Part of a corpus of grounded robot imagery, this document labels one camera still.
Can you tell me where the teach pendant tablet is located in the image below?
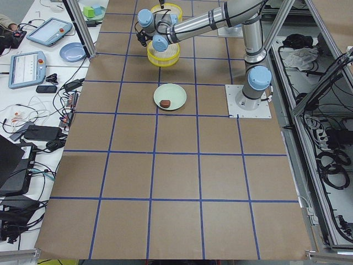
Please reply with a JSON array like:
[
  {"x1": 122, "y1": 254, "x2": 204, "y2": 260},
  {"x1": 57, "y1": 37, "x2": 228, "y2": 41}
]
[
  {"x1": 8, "y1": 51, "x2": 46, "y2": 89},
  {"x1": 26, "y1": 18, "x2": 73, "y2": 46}
]

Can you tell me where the black laptop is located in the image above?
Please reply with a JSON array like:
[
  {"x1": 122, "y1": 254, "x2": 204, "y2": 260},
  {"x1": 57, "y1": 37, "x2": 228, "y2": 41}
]
[{"x1": 1, "y1": 136, "x2": 37, "y2": 197}]

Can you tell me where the upper teach pendant tablet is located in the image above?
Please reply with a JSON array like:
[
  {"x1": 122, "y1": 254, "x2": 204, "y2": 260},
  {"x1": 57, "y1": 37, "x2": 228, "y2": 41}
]
[{"x1": 26, "y1": 18, "x2": 73, "y2": 46}]

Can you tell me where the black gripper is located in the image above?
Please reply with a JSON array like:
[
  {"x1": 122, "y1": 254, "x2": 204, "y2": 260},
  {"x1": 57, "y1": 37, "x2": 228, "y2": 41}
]
[{"x1": 137, "y1": 30, "x2": 147, "y2": 46}]

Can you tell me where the yellow steamer layer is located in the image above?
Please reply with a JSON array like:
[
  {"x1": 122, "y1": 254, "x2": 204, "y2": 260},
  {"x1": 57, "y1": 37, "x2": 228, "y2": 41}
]
[
  {"x1": 147, "y1": 42, "x2": 180, "y2": 67},
  {"x1": 150, "y1": 3, "x2": 183, "y2": 23}
]

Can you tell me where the blue plate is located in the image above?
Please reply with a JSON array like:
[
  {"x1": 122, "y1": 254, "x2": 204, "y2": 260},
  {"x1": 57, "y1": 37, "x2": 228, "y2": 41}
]
[{"x1": 59, "y1": 43, "x2": 86, "y2": 62}]

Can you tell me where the green tray with blocks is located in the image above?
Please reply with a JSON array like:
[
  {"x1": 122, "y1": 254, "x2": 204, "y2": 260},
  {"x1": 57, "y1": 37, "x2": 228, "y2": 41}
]
[{"x1": 83, "y1": 4, "x2": 106, "y2": 21}]

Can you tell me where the black smartphone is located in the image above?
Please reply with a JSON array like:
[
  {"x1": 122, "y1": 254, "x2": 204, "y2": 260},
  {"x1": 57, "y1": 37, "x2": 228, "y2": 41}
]
[{"x1": 36, "y1": 85, "x2": 57, "y2": 94}]

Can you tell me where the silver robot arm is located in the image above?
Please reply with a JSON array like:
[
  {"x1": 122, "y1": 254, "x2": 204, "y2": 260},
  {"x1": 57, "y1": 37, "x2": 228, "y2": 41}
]
[{"x1": 136, "y1": 1, "x2": 272, "y2": 110}]

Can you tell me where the black power adapter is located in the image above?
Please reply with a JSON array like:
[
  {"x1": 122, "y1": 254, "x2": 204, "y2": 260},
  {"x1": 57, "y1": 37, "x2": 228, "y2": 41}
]
[{"x1": 24, "y1": 125, "x2": 62, "y2": 141}]

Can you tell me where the aluminium frame post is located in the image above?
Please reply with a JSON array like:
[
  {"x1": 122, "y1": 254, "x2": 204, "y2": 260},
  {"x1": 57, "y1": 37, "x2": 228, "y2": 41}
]
[{"x1": 63, "y1": 0, "x2": 97, "y2": 59}]

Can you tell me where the lower teach pendant tablet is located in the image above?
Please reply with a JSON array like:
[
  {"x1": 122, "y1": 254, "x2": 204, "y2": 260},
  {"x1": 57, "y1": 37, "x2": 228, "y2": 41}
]
[{"x1": 8, "y1": 51, "x2": 46, "y2": 89}]

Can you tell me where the reddish brown bun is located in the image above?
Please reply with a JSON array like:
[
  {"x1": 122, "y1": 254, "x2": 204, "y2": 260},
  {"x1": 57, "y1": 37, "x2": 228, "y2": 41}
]
[{"x1": 159, "y1": 100, "x2": 171, "y2": 108}]

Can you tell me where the white crumpled cloth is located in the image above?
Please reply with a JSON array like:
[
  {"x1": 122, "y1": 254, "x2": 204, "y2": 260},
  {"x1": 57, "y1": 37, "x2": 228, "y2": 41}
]
[{"x1": 284, "y1": 47, "x2": 318, "y2": 71}]

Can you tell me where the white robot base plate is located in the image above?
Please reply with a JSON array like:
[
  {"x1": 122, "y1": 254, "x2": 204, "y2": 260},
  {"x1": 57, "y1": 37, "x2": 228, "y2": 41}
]
[{"x1": 225, "y1": 84, "x2": 272, "y2": 119}]

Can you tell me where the light green plate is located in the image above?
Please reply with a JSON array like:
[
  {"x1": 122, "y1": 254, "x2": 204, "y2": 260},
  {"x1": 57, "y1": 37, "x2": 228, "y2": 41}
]
[{"x1": 153, "y1": 83, "x2": 187, "y2": 110}]

